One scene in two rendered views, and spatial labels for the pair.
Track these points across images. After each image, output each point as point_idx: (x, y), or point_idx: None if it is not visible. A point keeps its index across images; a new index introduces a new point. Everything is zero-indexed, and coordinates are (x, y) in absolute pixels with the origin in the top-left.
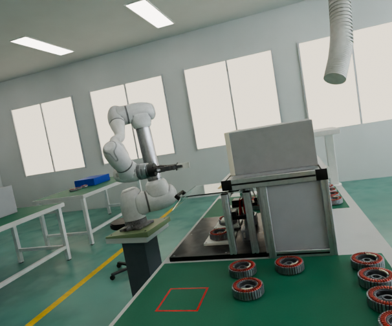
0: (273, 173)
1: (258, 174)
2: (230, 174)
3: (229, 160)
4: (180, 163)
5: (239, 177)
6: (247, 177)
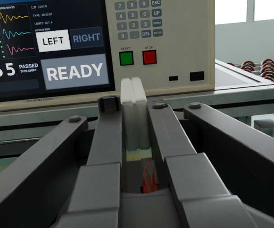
0: (219, 67)
1: (222, 72)
2: (191, 93)
3: (214, 45)
4: (134, 92)
5: (241, 80)
6: (246, 74)
